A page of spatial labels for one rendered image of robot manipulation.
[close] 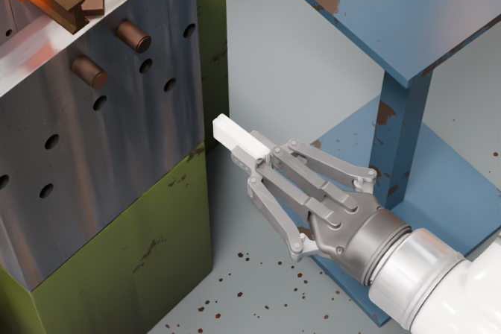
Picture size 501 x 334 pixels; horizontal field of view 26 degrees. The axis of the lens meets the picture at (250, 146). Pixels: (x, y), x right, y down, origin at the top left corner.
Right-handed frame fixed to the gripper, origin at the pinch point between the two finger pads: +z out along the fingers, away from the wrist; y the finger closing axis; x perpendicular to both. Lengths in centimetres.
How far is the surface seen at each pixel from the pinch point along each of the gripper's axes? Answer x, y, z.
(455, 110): -100, 87, 17
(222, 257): -100, 25, 30
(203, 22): -56, 42, 49
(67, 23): -1.6, -0.7, 27.0
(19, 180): -25.7, -11.6, 29.2
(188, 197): -65, 17, 29
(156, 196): -57, 10, 29
